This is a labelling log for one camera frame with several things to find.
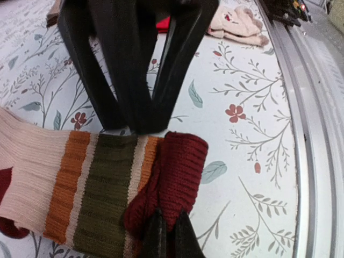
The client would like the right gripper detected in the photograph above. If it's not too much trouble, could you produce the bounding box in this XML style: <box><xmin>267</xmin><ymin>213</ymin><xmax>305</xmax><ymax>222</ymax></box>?
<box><xmin>58</xmin><ymin>1</ymin><xmax>219</xmax><ymax>134</ymax></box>

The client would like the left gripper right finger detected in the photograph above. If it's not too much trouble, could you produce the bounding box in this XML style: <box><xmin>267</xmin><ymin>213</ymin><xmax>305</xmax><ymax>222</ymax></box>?
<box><xmin>175</xmin><ymin>210</ymin><xmax>205</xmax><ymax>258</ymax></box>

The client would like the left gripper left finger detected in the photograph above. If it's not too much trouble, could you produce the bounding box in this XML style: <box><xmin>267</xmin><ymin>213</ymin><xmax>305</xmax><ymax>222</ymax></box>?
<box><xmin>141</xmin><ymin>208</ymin><xmax>167</xmax><ymax>258</ymax></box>

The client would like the striped beige knit sock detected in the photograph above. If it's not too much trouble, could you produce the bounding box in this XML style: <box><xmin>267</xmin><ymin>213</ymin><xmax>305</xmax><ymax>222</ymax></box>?
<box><xmin>0</xmin><ymin>107</ymin><xmax>209</xmax><ymax>258</ymax></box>

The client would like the red folded sock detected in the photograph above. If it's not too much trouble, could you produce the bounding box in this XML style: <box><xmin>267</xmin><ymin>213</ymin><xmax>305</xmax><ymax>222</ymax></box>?
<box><xmin>156</xmin><ymin>17</ymin><xmax>170</xmax><ymax>33</ymax></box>

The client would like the floral patterned table mat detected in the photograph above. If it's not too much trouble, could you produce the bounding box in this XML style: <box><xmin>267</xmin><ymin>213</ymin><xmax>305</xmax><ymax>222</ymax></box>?
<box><xmin>1</xmin><ymin>1</ymin><xmax>298</xmax><ymax>257</ymax></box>

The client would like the brown argyle sock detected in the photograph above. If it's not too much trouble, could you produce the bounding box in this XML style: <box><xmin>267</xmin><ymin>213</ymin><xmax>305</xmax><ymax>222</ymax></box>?
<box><xmin>46</xmin><ymin>0</ymin><xmax>61</xmax><ymax>28</ymax></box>

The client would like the red beige character sock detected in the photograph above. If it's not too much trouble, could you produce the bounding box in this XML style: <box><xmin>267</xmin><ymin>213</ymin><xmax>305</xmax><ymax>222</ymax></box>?
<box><xmin>207</xmin><ymin>6</ymin><xmax>269</xmax><ymax>47</ymax></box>

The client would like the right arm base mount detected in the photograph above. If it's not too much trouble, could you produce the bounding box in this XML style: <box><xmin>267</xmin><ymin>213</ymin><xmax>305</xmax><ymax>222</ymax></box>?
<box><xmin>260</xmin><ymin>0</ymin><xmax>314</xmax><ymax>27</ymax></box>

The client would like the aluminium front rail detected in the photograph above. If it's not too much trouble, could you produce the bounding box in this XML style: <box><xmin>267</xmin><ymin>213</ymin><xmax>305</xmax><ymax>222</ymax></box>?
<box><xmin>257</xmin><ymin>1</ymin><xmax>343</xmax><ymax>257</ymax></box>

